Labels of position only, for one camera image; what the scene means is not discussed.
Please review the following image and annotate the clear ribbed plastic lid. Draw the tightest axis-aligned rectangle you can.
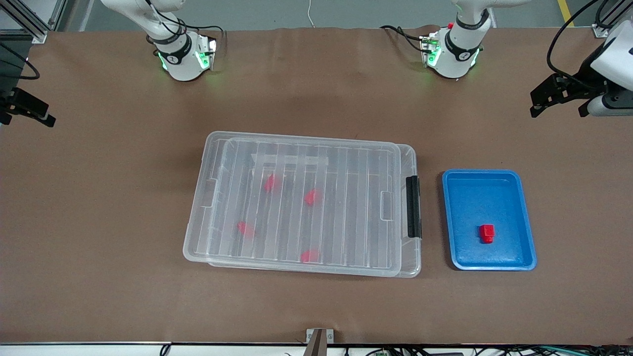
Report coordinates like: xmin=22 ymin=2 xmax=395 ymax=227
xmin=183 ymin=131 xmax=402 ymax=276

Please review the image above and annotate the black box latch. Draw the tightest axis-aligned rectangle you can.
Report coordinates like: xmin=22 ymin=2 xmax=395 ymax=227
xmin=406 ymin=175 xmax=422 ymax=239

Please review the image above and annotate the clear plastic storage box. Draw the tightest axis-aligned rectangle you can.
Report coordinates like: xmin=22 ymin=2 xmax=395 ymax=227
xmin=205 ymin=140 xmax=422 ymax=278

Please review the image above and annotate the blue plastic tray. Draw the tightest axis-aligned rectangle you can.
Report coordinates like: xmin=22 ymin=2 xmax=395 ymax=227
xmin=442 ymin=169 xmax=538 ymax=271

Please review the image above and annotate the brown paper table cover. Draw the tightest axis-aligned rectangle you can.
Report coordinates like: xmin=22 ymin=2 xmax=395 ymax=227
xmin=0 ymin=27 xmax=633 ymax=345

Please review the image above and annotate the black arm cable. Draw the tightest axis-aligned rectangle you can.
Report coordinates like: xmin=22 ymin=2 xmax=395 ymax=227
xmin=0 ymin=44 xmax=40 ymax=81
xmin=546 ymin=0 xmax=603 ymax=90
xmin=380 ymin=25 xmax=432 ymax=53
xmin=143 ymin=0 xmax=226 ymax=47

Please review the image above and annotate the aluminium frame profile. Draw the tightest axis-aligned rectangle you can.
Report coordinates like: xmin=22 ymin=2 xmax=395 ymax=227
xmin=0 ymin=0 xmax=67 ymax=45
xmin=592 ymin=0 xmax=633 ymax=38

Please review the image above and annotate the green cable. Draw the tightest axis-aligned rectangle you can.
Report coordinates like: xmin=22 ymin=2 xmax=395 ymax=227
xmin=539 ymin=346 xmax=606 ymax=355

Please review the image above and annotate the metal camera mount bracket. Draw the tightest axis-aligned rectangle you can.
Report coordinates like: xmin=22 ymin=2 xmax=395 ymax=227
xmin=306 ymin=328 xmax=335 ymax=356

